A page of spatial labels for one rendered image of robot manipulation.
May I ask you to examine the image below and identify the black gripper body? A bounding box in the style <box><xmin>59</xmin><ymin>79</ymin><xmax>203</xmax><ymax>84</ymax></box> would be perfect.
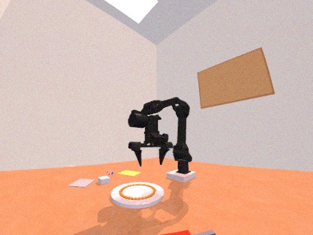
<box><xmin>128</xmin><ymin>128</ymin><xmax>173</xmax><ymax>150</ymax></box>

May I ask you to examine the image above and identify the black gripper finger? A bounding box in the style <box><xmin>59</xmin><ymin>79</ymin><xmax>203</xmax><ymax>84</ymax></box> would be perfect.
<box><xmin>159</xmin><ymin>148</ymin><xmax>170</xmax><ymax>165</ymax></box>
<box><xmin>132</xmin><ymin>149</ymin><xmax>142</xmax><ymax>167</ymax></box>

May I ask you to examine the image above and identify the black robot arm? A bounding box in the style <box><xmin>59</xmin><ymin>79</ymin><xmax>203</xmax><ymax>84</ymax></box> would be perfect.
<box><xmin>128</xmin><ymin>97</ymin><xmax>192</xmax><ymax>175</ymax></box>

